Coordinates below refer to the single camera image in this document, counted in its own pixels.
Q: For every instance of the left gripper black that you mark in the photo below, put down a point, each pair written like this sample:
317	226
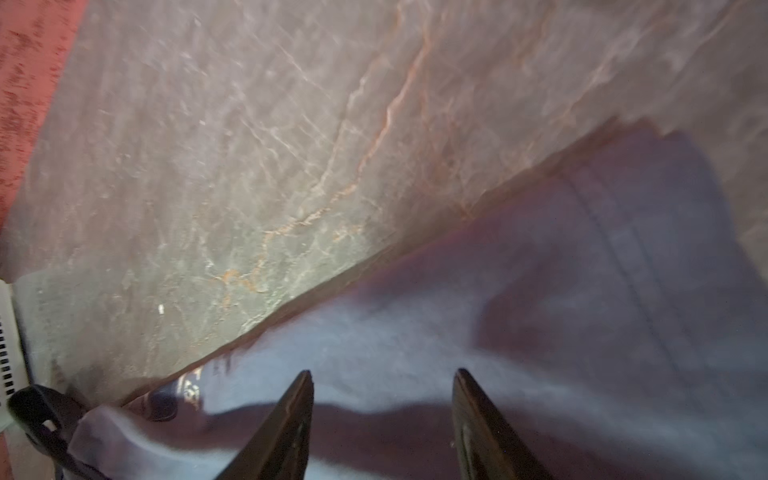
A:
49	420

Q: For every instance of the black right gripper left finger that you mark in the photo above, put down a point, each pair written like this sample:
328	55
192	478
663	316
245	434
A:
280	447

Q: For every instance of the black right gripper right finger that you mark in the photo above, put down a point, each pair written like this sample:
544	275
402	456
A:
487	446

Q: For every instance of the grey-blue tank top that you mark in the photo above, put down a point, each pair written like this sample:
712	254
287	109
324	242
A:
609	312

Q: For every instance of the white plastic laundry basket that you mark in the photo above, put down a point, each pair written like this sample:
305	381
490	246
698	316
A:
14	376

